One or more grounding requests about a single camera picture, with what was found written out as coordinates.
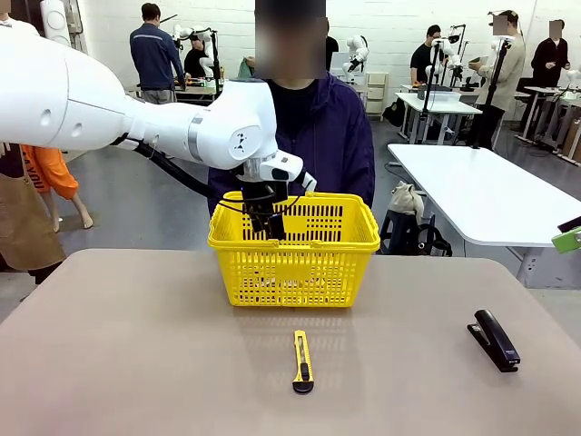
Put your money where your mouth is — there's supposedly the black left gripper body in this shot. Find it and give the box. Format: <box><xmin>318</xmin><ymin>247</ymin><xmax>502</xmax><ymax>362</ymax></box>
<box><xmin>240</xmin><ymin>180</ymin><xmax>279</xmax><ymax>223</ymax></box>

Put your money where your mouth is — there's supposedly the person's left forearm purple sleeve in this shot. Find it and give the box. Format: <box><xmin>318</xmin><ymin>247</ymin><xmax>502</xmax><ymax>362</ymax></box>
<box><xmin>358</xmin><ymin>167</ymin><xmax>377</xmax><ymax>208</ymax></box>

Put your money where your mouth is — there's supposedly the yellow plastic shopping basket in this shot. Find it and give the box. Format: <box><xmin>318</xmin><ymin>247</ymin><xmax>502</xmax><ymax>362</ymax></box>
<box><xmin>207</xmin><ymin>190</ymin><xmax>381</xmax><ymax>308</ymax></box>

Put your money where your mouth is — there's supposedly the person in purple jacket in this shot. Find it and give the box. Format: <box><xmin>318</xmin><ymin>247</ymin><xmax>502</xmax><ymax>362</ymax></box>
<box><xmin>206</xmin><ymin>0</ymin><xmax>377</xmax><ymax>210</ymax></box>

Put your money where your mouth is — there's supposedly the table with colourful items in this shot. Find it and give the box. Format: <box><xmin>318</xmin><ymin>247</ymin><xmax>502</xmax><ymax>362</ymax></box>
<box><xmin>172</xmin><ymin>76</ymin><xmax>228</xmax><ymax>104</ymax></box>

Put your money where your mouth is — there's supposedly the seated person in black shirt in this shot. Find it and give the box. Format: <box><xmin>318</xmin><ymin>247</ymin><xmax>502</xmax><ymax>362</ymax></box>
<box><xmin>183</xmin><ymin>38</ymin><xmax>212</xmax><ymax>79</ymax></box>

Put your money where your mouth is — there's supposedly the person in beige coat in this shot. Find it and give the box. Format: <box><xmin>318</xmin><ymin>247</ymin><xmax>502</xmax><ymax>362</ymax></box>
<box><xmin>469</xmin><ymin>9</ymin><xmax>527</xmax><ymax>151</ymax></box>

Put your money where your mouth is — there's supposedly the person in black clothes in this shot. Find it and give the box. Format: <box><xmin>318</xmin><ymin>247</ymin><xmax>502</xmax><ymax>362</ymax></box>
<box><xmin>530</xmin><ymin>18</ymin><xmax>571</xmax><ymax>87</ymax></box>

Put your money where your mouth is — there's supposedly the person in navy jacket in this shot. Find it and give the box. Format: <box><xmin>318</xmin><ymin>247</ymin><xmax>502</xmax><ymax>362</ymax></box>
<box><xmin>129</xmin><ymin>2</ymin><xmax>187</xmax><ymax>105</ymax></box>

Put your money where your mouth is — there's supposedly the person in black t-shirt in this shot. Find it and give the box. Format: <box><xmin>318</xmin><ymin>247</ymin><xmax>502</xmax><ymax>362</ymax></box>
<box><xmin>410</xmin><ymin>25</ymin><xmax>448</xmax><ymax>86</ymax></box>

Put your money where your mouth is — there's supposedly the large white rounded table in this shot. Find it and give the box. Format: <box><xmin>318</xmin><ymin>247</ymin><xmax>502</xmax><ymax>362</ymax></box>
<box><xmin>388</xmin><ymin>143</ymin><xmax>581</xmax><ymax>287</ymax></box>

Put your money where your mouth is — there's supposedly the black stool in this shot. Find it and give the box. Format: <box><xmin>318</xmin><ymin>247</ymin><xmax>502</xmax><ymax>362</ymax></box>
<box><xmin>379</xmin><ymin>211</ymin><xmax>421</xmax><ymax>255</ymax></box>

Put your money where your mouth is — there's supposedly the black stapler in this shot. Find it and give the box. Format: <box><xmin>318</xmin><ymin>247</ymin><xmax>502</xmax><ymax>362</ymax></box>
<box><xmin>467</xmin><ymin>309</ymin><xmax>522</xmax><ymax>373</ymax></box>

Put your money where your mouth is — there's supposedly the beige cloth bag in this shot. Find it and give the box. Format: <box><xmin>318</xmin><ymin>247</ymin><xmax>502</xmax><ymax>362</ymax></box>
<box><xmin>389</xmin><ymin>180</ymin><xmax>427</xmax><ymax>217</ymax></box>

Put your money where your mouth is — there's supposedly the black backpack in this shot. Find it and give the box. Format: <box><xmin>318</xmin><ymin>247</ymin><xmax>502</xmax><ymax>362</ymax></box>
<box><xmin>415</xmin><ymin>221</ymin><xmax>454</xmax><ymax>257</ymax></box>

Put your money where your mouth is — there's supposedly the yellow black utility knife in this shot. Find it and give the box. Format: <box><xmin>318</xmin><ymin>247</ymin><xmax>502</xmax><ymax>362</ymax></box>
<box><xmin>291</xmin><ymin>330</ymin><xmax>315</xmax><ymax>394</ymax></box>

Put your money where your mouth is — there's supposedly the white drawer cabinet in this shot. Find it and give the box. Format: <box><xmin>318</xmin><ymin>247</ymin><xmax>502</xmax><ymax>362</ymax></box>
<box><xmin>365</xmin><ymin>71</ymin><xmax>390</xmax><ymax>120</ymax></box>

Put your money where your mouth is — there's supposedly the black floor bag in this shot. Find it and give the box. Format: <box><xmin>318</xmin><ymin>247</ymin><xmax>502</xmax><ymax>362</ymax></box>
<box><xmin>382</xmin><ymin>97</ymin><xmax>408</xmax><ymax>126</ymax></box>

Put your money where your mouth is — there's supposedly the white table with metal legs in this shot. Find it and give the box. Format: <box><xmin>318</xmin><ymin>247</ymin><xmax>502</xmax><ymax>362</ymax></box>
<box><xmin>394</xmin><ymin>89</ymin><xmax>483</xmax><ymax>144</ymax></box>

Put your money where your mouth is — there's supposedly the mannequin with orange trousers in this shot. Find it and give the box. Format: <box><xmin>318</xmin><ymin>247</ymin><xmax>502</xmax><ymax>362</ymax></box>
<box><xmin>0</xmin><ymin>11</ymin><xmax>94</xmax><ymax>231</ymax></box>

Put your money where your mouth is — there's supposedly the mannequin with brown apron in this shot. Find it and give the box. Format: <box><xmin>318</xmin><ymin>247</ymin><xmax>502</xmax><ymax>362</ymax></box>
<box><xmin>0</xmin><ymin>143</ymin><xmax>67</xmax><ymax>285</ymax></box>

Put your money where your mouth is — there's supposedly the white standing air conditioner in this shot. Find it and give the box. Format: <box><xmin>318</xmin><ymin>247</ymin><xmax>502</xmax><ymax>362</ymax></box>
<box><xmin>39</xmin><ymin>0</ymin><xmax>87</xmax><ymax>54</ymax></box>

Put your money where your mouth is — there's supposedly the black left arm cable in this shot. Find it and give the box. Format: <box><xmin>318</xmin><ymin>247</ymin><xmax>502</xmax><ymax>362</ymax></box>
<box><xmin>108</xmin><ymin>134</ymin><xmax>300</xmax><ymax>215</ymax></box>

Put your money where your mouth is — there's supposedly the black camera tripod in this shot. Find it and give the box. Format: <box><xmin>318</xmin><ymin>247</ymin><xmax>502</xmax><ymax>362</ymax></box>
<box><xmin>419</xmin><ymin>39</ymin><xmax>444</xmax><ymax>143</ymax></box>
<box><xmin>474</xmin><ymin>34</ymin><xmax>518</xmax><ymax>150</ymax></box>
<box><xmin>209</xmin><ymin>27</ymin><xmax>224</xmax><ymax>92</ymax></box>

